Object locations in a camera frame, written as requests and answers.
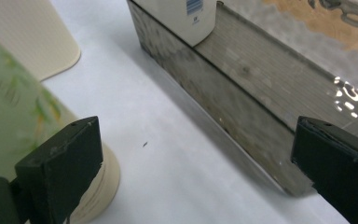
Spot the green pump bottle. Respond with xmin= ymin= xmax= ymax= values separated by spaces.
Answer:
xmin=0 ymin=27 xmax=121 ymax=224

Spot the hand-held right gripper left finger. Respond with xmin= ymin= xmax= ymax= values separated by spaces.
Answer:
xmin=14 ymin=116 xmax=104 ymax=224

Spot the white table sheet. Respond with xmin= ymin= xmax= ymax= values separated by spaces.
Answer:
xmin=40 ymin=0 xmax=352 ymax=224

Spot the cream pump bottle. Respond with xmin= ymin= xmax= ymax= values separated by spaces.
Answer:
xmin=0 ymin=0 xmax=82 ymax=82

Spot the grey metal mesh basket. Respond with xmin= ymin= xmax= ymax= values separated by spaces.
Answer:
xmin=126 ymin=0 xmax=358 ymax=198

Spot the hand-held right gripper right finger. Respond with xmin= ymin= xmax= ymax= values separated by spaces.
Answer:
xmin=290 ymin=116 xmax=358 ymax=224

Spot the white bottle with blue cap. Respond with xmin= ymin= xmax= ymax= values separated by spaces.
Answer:
xmin=132 ymin=0 xmax=217 ymax=48

